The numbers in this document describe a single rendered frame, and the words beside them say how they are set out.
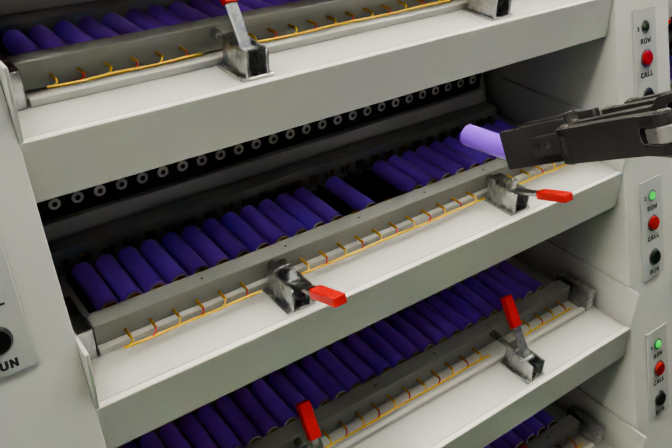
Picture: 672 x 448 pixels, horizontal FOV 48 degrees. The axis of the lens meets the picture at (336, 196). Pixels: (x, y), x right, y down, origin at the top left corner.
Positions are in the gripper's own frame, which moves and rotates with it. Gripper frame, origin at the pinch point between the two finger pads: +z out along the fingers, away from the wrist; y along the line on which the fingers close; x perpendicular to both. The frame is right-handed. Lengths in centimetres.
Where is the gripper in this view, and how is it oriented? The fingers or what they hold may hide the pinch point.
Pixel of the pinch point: (552, 139)
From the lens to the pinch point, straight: 58.5
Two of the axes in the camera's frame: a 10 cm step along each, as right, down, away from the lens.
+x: 2.9, 9.5, 0.9
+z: -5.3, 0.8, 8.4
